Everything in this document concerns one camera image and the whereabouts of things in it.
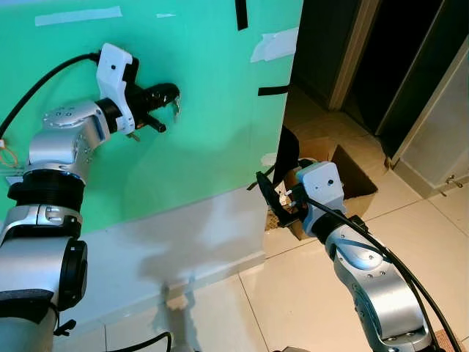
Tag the level black tape strip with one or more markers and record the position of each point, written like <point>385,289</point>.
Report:
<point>272,90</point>

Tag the brown woven rug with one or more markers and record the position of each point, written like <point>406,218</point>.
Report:
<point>445,343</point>

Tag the green backdrop sheet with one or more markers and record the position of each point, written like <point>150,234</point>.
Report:
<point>205,147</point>

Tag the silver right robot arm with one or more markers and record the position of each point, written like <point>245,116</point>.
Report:
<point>381,301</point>

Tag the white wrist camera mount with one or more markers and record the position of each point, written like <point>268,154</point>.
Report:
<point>322,183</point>
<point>111,73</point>

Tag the grey cabinet door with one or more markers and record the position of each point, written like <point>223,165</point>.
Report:
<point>440,125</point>

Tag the small white tape piece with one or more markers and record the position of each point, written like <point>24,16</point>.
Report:
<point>166,15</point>

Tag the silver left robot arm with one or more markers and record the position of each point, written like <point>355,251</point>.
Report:
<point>62,132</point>

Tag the wide white tape patch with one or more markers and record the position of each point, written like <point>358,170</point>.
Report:
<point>275,45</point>

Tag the beige door frame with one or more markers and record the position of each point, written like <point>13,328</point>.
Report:
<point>352,51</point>

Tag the brown cardboard box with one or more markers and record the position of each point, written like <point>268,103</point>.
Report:
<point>352,176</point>

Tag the upright black tape strip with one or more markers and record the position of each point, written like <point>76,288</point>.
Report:
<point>241,15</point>

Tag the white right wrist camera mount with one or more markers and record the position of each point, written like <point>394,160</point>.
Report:
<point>322,183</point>

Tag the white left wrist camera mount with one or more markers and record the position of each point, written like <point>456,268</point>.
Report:
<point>111,73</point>

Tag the long white tape strip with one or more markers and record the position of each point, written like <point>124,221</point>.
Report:
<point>77,15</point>

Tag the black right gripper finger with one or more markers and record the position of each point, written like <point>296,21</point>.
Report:
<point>269,194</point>

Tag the dark brown door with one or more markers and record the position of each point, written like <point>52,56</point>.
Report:
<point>418,81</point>

